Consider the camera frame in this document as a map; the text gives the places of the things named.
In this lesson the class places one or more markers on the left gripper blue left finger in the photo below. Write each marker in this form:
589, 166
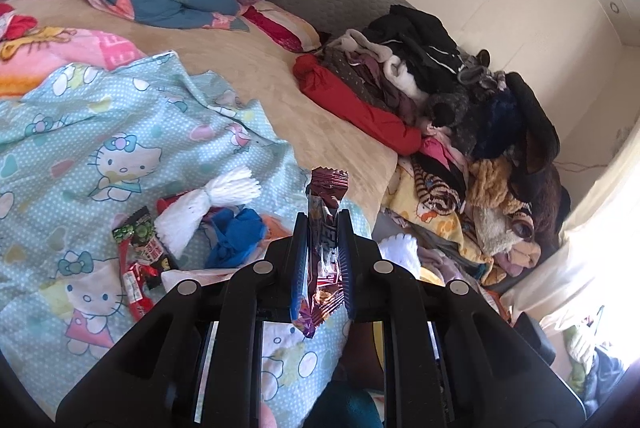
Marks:
299, 256

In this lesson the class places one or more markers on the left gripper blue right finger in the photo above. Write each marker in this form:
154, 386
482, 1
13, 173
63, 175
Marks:
345, 244

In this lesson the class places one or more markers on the maroon snack bar wrapper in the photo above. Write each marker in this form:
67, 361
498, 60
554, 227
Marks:
325, 191

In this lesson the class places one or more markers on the blue rubber glove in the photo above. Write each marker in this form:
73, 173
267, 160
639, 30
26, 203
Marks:
237, 234

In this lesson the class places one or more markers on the red snack wrapper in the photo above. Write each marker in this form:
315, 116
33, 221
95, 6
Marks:
133, 282

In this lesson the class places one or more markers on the yellow cartoon blanket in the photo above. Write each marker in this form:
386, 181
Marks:
455, 233

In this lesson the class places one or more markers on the tan bed cover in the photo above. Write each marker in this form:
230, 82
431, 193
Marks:
257, 69

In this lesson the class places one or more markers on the tiger striped knit garment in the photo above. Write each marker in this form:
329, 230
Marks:
439, 188

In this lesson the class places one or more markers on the red folded garment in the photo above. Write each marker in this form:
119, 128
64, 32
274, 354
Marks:
332, 94

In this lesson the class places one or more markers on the mustard knit sweater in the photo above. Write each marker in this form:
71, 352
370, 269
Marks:
489, 186

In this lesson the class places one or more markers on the dark green snack packet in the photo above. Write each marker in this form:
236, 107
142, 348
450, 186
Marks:
137, 242

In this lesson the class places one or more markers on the white fleece garment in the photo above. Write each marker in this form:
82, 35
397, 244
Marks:
396, 72

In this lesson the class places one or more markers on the black plush garment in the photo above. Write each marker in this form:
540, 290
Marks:
537, 143

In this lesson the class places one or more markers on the black jacket on pile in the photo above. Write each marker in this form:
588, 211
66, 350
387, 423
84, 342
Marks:
423, 44

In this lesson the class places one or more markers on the light blue Hello Kitty sheet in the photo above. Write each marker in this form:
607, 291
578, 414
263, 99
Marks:
79, 155

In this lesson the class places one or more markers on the pink cartoon blanket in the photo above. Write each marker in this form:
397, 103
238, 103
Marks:
27, 61

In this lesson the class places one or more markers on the red cartoon garment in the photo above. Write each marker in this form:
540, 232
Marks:
13, 25

